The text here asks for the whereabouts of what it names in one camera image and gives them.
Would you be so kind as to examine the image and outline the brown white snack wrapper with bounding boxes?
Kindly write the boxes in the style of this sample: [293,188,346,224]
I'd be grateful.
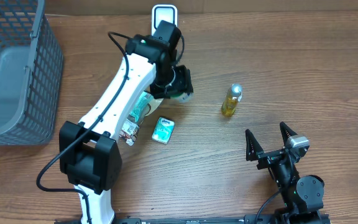
[119,98,163,146]

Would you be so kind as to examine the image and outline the white barcode scanner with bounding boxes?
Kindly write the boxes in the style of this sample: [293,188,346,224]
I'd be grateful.
[151,4,178,35]

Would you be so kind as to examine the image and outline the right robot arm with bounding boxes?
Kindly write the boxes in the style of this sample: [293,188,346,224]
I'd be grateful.
[246,122,330,223]

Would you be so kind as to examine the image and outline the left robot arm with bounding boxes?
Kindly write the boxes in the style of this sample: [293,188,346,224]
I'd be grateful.
[59,21,193,223]

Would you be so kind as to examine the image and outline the yellow dish soap bottle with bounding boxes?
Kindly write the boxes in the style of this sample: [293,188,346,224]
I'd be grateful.
[221,83,242,117]

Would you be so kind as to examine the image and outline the teal snack packet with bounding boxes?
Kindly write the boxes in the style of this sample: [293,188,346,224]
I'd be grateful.
[128,91,154,124]

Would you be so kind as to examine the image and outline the teal white tissue pack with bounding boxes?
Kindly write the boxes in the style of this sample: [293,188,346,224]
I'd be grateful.
[152,117,175,144]

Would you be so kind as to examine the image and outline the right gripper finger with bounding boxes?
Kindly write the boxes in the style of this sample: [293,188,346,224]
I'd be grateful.
[280,121,297,146]
[246,129,264,161]

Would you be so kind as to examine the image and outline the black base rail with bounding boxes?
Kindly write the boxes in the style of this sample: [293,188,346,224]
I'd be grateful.
[55,215,331,224]

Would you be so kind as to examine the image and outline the grey plastic mesh basket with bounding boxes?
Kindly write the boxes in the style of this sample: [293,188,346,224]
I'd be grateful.
[0,0,64,145]

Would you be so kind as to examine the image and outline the green lid jar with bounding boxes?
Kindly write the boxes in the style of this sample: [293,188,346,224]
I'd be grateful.
[170,92,193,103]

